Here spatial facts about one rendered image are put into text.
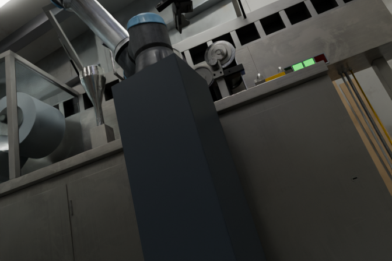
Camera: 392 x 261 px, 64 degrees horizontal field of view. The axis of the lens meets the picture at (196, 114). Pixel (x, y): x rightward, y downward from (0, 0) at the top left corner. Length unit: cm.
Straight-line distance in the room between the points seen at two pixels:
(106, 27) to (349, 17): 133
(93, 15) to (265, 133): 70
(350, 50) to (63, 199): 153
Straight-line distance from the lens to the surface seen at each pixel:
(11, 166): 156
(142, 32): 94
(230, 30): 198
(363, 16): 199
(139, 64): 88
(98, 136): 169
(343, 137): 107
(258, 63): 184
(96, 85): 182
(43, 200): 137
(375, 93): 440
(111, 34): 112
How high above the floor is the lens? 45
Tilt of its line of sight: 23 degrees up
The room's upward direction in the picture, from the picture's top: 17 degrees counter-clockwise
